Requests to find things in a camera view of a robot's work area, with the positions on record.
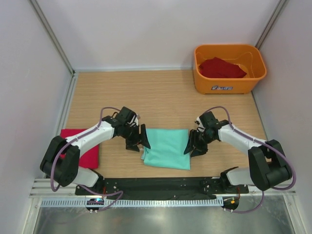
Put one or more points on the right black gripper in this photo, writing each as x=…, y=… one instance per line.
x=199, y=149

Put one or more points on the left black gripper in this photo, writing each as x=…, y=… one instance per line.
x=132, y=145

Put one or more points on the teal t shirt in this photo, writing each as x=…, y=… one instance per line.
x=167, y=149

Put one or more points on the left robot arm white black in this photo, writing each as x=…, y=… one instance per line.
x=61, y=160

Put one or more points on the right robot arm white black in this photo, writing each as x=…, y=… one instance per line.
x=268, y=167

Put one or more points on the folded magenta t shirt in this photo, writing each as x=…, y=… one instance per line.
x=89, y=160

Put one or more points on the orange plastic bin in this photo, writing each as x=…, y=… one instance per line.
x=246, y=56

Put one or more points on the dark red t shirt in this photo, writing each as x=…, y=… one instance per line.
x=218, y=68

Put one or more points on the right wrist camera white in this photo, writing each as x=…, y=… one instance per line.
x=199, y=124

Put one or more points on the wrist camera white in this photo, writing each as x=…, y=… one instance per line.
x=135, y=120
x=199, y=124

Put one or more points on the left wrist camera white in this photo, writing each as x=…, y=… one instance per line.
x=135, y=120

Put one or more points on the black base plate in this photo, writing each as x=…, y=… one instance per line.
x=171, y=188

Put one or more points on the white slotted cable duct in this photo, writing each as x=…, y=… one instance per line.
x=98, y=203

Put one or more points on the aluminium frame rail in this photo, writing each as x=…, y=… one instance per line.
x=41, y=188

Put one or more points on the left aluminium corner post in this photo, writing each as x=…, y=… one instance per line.
x=48, y=29

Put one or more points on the aluminium corner post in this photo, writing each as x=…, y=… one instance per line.
x=271, y=22
x=48, y=29

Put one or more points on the right aluminium corner post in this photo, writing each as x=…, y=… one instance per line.
x=271, y=22

